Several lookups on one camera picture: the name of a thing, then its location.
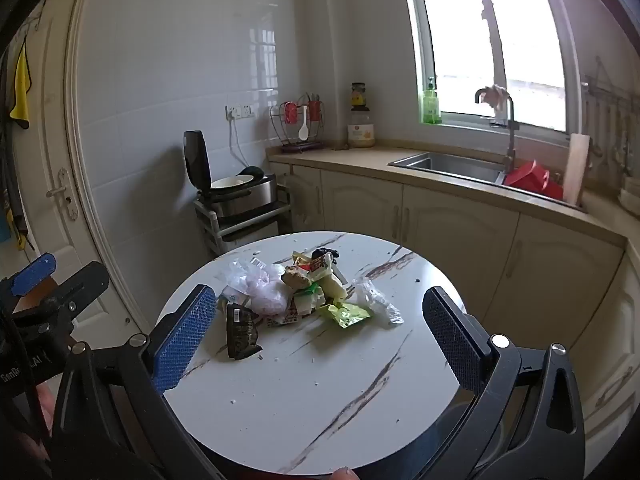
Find pale yellow snack wrapper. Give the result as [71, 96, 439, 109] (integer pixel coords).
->
[320, 272, 348, 306]

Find window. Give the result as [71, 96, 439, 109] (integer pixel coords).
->
[400, 0, 583, 133]

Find green soap bottle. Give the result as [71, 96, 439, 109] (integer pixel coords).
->
[422, 77, 443, 125]

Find white snack bag red print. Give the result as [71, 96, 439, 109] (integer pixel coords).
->
[292, 252, 337, 282]

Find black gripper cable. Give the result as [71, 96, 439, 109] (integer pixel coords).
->
[0, 310, 53, 466]

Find cream kitchen cabinets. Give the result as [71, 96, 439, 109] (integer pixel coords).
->
[267, 160, 640, 461]

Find metal door handle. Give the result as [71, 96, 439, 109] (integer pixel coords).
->
[46, 167, 81, 221]

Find beige countertop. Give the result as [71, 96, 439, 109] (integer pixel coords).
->
[267, 145, 640, 261]

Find steel sink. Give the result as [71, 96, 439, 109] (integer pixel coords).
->
[387, 151, 511, 186]

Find red basin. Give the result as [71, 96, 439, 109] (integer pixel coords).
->
[502, 160, 566, 201]

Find white door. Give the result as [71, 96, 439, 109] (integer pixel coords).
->
[10, 0, 151, 341]

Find white power cable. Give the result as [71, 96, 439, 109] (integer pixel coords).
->
[227, 117, 251, 168]

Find clear plastic food container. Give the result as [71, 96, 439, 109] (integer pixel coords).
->
[347, 109, 376, 148]

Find yellow-green wrapper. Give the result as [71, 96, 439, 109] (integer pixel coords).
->
[317, 302, 373, 329]

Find dark brown snack wrapper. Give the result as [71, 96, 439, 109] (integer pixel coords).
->
[226, 304, 263, 360]

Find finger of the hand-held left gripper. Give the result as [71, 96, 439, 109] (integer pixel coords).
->
[0, 252, 57, 306]
[14, 261, 111, 342]

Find clear plastic wrapper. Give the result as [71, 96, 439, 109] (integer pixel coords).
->
[350, 277, 405, 327]

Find yellow hanging cloth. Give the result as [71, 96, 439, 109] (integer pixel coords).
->
[9, 42, 32, 123]

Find pale cutting board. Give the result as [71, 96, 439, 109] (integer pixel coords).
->
[562, 132, 592, 208]

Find metal faucet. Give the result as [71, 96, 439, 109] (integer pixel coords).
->
[475, 87, 517, 171]

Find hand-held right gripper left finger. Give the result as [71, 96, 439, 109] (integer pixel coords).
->
[50, 284, 221, 480]

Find wall utensil rail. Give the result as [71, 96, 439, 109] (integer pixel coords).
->
[582, 57, 635, 181]

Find steel rice cooker black lid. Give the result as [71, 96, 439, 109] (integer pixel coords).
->
[182, 130, 278, 216]

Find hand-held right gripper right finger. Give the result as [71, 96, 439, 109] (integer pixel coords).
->
[422, 286, 586, 480]

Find white plastic bag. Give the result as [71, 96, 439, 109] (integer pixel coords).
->
[220, 258, 291, 316]

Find cloth on faucet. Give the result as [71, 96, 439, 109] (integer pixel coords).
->
[482, 84, 512, 111]

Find wire utensil rack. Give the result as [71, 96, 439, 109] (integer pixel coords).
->
[270, 92, 328, 154]

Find brown bread roll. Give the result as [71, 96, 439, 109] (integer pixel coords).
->
[281, 266, 313, 291]

